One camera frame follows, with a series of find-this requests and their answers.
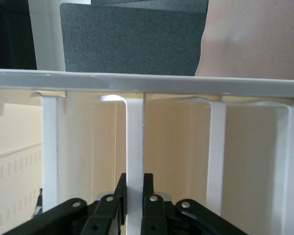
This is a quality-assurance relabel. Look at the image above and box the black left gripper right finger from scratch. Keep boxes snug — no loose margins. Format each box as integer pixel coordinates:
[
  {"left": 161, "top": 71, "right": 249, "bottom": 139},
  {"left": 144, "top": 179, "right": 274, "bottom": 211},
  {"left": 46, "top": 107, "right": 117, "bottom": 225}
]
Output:
[{"left": 141, "top": 173, "right": 249, "bottom": 235}]

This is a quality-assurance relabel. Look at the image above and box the small black blue component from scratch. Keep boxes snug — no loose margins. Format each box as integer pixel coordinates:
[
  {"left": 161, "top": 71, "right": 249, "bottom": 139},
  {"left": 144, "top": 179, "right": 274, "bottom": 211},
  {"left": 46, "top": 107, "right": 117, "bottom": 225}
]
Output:
[{"left": 33, "top": 188, "right": 44, "bottom": 219}]

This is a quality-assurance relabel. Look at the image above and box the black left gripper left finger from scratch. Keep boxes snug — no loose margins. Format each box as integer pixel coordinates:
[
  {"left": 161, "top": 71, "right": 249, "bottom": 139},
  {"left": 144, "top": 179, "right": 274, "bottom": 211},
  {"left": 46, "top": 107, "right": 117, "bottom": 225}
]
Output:
[{"left": 1, "top": 172, "right": 128, "bottom": 235}]

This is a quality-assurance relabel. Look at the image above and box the white drawer cabinet shell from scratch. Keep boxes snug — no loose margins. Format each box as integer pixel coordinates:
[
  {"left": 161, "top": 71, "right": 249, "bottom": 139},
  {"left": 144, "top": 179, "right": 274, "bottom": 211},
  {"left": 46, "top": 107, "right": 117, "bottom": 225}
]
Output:
[{"left": 0, "top": 68, "right": 294, "bottom": 235}]

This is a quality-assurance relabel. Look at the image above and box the grey felt partition panel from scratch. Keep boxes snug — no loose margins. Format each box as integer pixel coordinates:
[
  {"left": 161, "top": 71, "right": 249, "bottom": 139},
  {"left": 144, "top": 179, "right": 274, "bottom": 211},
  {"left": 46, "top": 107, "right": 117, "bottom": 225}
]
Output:
[{"left": 60, "top": 0, "right": 209, "bottom": 76}]

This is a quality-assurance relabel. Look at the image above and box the white curved plastic clamp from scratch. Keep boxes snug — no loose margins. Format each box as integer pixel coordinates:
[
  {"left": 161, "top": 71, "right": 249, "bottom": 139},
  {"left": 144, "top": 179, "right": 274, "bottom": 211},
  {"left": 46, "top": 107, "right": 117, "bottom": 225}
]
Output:
[{"left": 90, "top": 94, "right": 147, "bottom": 235}]

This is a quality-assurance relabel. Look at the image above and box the white upright post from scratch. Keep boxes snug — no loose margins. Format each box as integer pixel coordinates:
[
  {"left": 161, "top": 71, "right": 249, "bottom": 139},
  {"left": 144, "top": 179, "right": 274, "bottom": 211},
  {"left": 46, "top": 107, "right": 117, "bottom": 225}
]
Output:
[{"left": 28, "top": 0, "right": 67, "bottom": 71}]

